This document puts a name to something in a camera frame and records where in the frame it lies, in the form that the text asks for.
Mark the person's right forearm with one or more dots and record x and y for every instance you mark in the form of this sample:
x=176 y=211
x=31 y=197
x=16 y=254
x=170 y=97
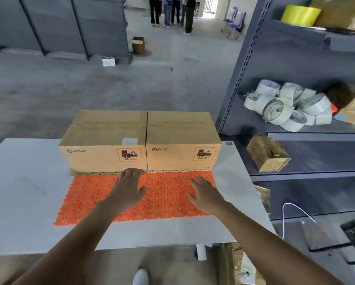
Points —
x=269 y=249

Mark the grey metal shelf rack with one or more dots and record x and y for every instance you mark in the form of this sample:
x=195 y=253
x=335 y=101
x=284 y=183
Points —
x=284 y=56

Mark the brown cardboard shipping box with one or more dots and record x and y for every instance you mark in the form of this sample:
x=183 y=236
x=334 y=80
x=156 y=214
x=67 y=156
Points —
x=180 y=136

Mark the plastic wrapped brown package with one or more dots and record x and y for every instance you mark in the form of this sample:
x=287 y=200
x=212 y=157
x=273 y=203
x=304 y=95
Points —
x=263 y=198

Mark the open cardboard box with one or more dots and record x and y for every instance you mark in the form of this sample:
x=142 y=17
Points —
x=139 y=45

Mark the person's left forearm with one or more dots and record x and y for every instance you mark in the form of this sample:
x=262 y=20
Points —
x=73 y=240

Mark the small white box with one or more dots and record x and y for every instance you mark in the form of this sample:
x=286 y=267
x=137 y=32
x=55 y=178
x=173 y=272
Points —
x=108 y=61

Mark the person's left thumb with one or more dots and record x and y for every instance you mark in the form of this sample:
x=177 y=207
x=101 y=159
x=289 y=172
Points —
x=142 y=192

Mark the pile of white tape rolls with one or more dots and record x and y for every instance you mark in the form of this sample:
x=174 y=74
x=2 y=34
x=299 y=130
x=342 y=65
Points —
x=287 y=106

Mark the large cardboard box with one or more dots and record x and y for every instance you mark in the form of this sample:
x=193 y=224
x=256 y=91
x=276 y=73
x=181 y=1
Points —
x=340 y=11

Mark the person's white shoe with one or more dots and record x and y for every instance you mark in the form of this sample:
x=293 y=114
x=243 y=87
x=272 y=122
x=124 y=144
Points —
x=141 y=277

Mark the row of grey shelf racks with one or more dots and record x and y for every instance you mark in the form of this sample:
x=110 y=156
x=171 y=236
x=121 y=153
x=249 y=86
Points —
x=61 y=23

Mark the person's right thumb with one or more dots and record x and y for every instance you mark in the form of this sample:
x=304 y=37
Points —
x=191 y=196

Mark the cardboard box with grey tape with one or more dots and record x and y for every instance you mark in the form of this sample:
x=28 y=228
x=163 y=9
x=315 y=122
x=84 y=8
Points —
x=103 y=136

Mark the dark brown bundle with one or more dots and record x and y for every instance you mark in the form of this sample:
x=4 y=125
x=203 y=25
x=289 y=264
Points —
x=343 y=93

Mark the person's right hand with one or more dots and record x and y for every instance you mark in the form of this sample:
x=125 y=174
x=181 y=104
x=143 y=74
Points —
x=208 y=197

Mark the small taped cardboard box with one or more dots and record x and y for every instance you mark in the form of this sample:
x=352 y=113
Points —
x=268 y=154

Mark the blue chair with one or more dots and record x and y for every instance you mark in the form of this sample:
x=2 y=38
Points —
x=234 y=20

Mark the brown paper parcel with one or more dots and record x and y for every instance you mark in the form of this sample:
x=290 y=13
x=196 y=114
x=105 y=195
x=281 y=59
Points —
x=354 y=111

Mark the orange studded plastic mat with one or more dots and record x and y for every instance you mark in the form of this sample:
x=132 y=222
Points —
x=165 y=198

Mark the person's left hand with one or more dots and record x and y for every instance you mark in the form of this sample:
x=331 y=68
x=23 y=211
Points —
x=125 y=192

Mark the green studded plastic mat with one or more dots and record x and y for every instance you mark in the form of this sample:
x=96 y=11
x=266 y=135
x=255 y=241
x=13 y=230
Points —
x=100 y=173

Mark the flattened cardboard with plastic wrap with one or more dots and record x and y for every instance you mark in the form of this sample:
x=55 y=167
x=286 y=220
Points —
x=239 y=267

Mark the white table leg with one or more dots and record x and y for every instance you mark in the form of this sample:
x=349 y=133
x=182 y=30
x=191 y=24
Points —
x=201 y=252

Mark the yellow tape roll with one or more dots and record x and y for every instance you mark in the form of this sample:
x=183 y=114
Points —
x=300 y=14

